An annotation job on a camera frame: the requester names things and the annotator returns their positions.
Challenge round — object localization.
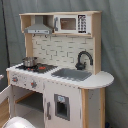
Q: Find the white oven door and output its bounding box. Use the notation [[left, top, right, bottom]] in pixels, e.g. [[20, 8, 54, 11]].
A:
[[0, 85, 15, 117]]

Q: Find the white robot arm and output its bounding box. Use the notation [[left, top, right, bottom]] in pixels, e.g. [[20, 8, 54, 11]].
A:
[[2, 117, 34, 128]]

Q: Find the white wooden toy kitchen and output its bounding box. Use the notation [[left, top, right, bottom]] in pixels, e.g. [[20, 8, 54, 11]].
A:
[[5, 10, 115, 128]]

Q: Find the grey toy sink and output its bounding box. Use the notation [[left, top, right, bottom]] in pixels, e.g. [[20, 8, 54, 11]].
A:
[[52, 68, 92, 81]]

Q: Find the black toy faucet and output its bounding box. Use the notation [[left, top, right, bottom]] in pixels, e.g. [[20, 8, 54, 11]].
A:
[[75, 51, 93, 70]]

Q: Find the black toy stovetop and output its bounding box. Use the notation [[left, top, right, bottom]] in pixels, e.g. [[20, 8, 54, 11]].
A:
[[18, 63, 55, 74]]

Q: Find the small metal pot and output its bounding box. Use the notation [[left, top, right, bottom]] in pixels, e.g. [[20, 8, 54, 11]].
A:
[[22, 57, 37, 67]]

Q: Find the right red stove knob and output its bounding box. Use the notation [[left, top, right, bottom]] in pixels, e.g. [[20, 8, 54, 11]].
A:
[[31, 81, 37, 88]]

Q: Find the red stove knob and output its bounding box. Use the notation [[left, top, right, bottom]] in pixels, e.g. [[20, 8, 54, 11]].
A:
[[12, 77, 18, 82], [31, 81, 37, 88]]

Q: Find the white cabinet door with dispenser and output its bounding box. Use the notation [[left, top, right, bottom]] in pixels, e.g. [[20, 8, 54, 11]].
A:
[[44, 82, 82, 128]]

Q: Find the white toy microwave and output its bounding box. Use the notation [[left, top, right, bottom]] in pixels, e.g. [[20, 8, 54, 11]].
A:
[[54, 14, 91, 34]]

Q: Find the grey range hood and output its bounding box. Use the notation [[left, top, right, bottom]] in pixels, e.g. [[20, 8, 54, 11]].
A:
[[24, 16, 52, 35]]

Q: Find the left red stove knob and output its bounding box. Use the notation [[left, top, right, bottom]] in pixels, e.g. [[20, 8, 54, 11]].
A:
[[12, 77, 18, 82]]

